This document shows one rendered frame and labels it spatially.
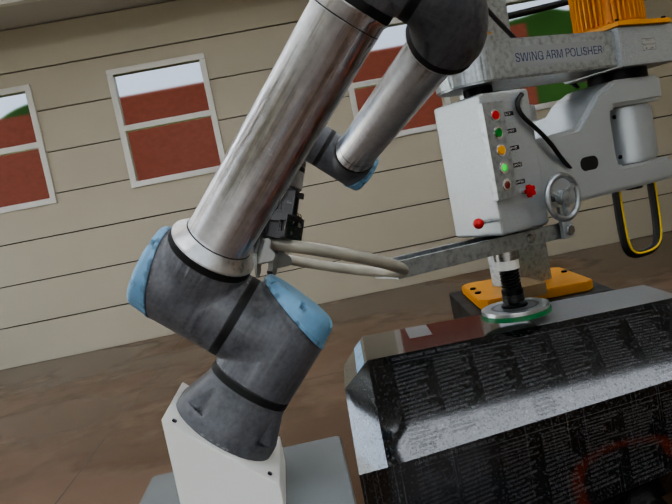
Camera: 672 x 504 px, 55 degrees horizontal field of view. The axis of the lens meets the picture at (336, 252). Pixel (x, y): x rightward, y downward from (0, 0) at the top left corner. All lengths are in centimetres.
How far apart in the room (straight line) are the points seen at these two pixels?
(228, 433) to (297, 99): 54
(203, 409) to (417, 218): 729
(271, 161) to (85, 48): 774
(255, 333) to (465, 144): 113
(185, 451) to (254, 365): 17
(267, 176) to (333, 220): 718
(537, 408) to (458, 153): 79
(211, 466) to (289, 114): 57
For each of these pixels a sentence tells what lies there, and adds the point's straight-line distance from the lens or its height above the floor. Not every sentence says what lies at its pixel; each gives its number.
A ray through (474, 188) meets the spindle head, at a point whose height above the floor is 128.
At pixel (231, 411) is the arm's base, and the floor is 103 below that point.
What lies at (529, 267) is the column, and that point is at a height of 86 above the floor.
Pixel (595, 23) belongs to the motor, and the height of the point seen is 175.
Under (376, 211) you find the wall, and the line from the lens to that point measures 820.
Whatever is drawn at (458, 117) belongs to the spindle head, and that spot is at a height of 150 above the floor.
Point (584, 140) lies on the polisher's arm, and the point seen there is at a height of 136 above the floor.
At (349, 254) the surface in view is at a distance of 149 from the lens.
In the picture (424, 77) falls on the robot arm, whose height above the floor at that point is 150.
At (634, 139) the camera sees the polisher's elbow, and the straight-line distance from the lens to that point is 249.
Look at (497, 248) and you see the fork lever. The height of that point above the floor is 109.
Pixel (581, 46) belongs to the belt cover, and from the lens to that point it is 230.
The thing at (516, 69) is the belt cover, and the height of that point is 160.
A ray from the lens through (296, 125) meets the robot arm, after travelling 95.
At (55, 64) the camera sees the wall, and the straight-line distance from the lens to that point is 874.
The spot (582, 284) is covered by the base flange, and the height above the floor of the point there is 77.
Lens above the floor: 135
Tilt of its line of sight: 5 degrees down
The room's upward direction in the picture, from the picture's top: 11 degrees counter-clockwise
